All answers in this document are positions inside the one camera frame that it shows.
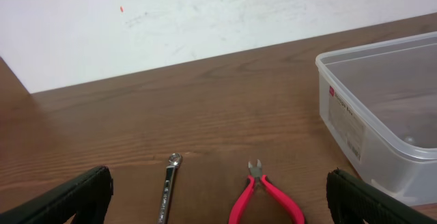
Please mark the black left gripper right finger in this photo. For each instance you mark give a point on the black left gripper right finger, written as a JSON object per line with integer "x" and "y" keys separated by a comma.
{"x": 352, "y": 201}

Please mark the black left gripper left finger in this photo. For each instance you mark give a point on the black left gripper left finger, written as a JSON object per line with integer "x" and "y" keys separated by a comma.
{"x": 83, "y": 199}

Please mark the clear plastic storage container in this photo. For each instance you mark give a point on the clear plastic storage container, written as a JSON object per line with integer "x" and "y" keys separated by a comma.
{"x": 379, "y": 103}

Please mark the silver combination wrench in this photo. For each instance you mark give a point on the silver combination wrench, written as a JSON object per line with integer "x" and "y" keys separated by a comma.
{"x": 175, "y": 160}

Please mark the red handled cutting pliers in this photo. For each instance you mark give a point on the red handled cutting pliers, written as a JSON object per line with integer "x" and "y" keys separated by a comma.
{"x": 262, "y": 202}

